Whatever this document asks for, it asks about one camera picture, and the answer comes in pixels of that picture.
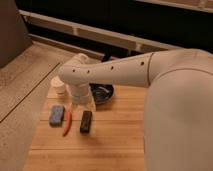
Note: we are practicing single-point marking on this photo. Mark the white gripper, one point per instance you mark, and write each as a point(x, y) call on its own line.
point(81, 97)

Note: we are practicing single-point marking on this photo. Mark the dark ceramic bowl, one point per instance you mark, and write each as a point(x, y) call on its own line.
point(102, 92)

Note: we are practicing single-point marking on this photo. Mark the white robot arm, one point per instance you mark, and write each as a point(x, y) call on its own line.
point(178, 109)

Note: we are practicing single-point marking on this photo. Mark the dark rectangular block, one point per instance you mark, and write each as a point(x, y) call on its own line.
point(86, 122)

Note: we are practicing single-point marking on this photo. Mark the white paper cup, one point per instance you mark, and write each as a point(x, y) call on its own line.
point(58, 85)

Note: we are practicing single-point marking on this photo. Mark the blue sponge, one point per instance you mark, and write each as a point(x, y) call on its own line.
point(57, 115)

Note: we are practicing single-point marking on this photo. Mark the white metal railing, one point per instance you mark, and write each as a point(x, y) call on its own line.
point(96, 34)

